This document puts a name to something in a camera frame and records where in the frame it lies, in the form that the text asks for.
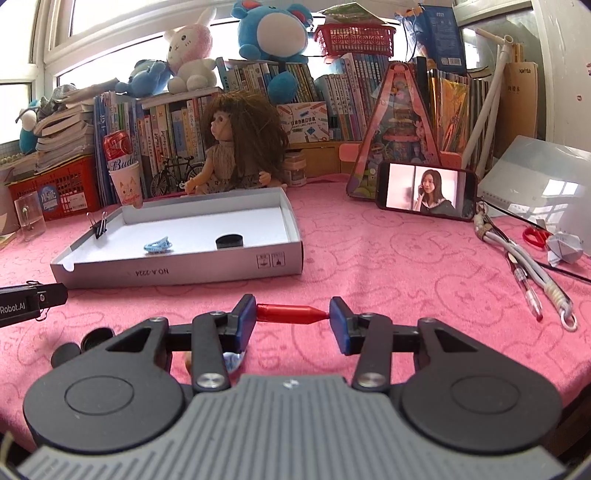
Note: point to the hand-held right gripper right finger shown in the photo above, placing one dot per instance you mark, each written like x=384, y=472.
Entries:
x=338, y=325

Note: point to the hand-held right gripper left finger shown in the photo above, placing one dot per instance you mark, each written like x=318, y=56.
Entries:
x=247, y=323

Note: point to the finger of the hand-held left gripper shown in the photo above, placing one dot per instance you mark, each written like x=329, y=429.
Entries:
x=54, y=294

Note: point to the light blue hair clip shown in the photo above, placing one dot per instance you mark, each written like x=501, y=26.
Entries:
x=233, y=361
x=158, y=244

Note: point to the black round cap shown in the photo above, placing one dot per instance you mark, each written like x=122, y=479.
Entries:
x=98, y=338
x=65, y=354
x=230, y=241

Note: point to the brown cork stopper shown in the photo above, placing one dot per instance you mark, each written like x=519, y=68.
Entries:
x=188, y=363

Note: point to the white cardboard box tray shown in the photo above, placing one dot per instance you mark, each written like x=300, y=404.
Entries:
x=203, y=221

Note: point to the pink rabbit-print tablecloth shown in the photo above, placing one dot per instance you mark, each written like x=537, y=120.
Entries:
x=392, y=267

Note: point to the black binder clip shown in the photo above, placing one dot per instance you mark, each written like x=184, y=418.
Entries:
x=98, y=226

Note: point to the clear glass mug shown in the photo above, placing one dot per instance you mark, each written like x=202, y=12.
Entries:
x=30, y=217

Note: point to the red plastic crate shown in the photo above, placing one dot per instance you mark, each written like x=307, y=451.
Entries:
x=64, y=189

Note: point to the white paper cup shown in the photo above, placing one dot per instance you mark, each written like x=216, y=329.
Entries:
x=127, y=187

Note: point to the small glass jar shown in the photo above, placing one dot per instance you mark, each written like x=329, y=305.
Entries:
x=295, y=171

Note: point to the black smartphone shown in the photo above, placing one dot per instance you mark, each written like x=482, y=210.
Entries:
x=427, y=191

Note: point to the stack of lying books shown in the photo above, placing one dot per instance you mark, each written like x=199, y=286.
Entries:
x=64, y=134

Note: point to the black miniature bicycle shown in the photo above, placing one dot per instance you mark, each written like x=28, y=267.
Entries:
x=178, y=177

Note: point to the red drink can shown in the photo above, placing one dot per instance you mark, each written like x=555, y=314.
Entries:
x=119, y=146

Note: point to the wooden desk shelf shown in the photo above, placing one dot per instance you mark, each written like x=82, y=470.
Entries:
x=323, y=157

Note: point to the blue white round plush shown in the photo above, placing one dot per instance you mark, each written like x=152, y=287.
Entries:
x=27, y=127

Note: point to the row of thin blue workbooks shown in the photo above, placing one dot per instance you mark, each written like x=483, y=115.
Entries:
x=104, y=120

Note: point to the brown-haired doll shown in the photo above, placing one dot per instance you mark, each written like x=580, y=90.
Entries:
x=231, y=138

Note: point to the clear pen with red tip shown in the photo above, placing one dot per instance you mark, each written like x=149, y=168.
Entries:
x=526, y=286

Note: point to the grey plush toy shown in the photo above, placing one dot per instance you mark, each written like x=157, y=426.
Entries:
x=57, y=97

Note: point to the row of colourful upright books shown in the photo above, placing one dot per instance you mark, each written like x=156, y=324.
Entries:
x=166, y=129

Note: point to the pink triangular toy case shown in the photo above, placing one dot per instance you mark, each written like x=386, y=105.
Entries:
x=401, y=134

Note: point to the printed white carton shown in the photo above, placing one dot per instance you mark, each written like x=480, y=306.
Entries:
x=304, y=122

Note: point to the red scissors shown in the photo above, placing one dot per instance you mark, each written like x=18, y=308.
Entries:
x=535, y=236

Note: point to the small blue elephant plush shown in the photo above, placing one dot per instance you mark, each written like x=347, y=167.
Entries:
x=143, y=76

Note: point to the row of blue-spine books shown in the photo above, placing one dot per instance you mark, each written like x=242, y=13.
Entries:
x=332, y=87

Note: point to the grey folded paper figure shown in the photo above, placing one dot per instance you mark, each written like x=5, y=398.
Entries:
x=565, y=247

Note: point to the colourful foil folders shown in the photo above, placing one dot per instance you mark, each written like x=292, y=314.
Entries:
x=457, y=110

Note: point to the pink white rabbit plush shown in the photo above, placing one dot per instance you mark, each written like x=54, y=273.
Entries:
x=189, y=50

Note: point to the red plastic basket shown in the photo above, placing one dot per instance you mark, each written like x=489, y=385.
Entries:
x=355, y=39

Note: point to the large blue white plush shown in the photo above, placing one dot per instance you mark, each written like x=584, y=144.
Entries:
x=272, y=32

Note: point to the dark blue carton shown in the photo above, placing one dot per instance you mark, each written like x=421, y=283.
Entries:
x=443, y=39

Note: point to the green paper packet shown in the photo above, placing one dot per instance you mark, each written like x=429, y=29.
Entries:
x=353, y=14

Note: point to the white plastic pipe frame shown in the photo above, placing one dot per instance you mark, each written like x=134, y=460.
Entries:
x=496, y=78

